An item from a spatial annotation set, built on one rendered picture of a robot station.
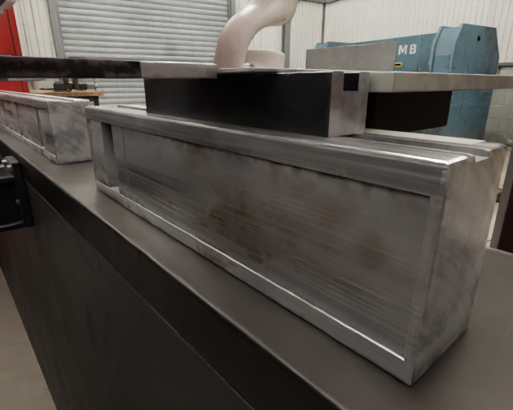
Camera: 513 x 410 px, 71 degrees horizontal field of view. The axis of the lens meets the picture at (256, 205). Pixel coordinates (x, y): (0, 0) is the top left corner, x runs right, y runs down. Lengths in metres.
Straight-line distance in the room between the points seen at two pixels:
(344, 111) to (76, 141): 0.51
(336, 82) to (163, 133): 0.15
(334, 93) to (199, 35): 8.14
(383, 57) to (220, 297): 0.20
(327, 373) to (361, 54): 0.22
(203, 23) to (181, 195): 8.12
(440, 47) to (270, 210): 5.93
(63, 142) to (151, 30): 7.38
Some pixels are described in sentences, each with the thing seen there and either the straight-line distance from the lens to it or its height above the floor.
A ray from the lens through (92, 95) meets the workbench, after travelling 4.37.
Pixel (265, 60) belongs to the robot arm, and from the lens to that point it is 0.77.
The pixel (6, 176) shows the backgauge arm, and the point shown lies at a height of 0.84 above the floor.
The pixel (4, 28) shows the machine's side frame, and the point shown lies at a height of 1.25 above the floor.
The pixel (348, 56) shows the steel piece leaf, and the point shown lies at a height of 1.01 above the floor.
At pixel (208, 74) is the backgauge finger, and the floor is 1.00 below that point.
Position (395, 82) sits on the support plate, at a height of 0.99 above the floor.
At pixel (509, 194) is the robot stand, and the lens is 0.89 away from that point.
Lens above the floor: 1.00
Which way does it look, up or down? 19 degrees down
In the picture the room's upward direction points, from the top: straight up
